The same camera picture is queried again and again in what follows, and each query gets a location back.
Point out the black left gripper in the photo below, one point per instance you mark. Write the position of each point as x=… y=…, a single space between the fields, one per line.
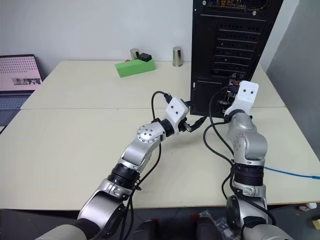
x=186 y=127

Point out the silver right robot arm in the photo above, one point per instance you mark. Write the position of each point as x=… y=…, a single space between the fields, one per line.
x=250 y=147

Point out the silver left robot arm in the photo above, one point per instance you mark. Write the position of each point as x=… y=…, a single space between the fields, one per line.
x=147 y=135

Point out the black computer tower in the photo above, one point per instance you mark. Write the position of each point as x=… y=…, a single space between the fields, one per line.
x=230 y=45

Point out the tall silver metal cup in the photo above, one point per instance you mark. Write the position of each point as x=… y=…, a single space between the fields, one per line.
x=177 y=56

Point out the small black box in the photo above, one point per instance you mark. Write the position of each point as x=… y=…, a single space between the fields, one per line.
x=145 y=57

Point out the green wedge box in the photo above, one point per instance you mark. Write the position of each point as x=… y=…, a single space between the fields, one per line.
x=135 y=68

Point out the short silver metal cup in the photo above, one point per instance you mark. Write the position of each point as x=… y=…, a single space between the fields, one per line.
x=134 y=53

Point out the clear plastic bag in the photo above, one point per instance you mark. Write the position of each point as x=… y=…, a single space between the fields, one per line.
x=222 y=225

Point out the white and red object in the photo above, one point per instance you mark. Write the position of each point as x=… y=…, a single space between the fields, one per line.
x=306 y=207

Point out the yellow box corner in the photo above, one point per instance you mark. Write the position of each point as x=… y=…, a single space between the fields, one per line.
x=316 y=222

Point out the open laptop with pink screen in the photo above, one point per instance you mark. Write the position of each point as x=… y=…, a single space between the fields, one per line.
x=17 y=75

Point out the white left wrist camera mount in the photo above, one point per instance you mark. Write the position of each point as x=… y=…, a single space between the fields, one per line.
x=176 y=108

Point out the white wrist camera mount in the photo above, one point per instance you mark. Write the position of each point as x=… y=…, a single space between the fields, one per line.
x=176 y=108
x=246 y=98

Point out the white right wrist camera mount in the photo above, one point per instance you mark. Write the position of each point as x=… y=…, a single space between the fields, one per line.
x=246 y=98

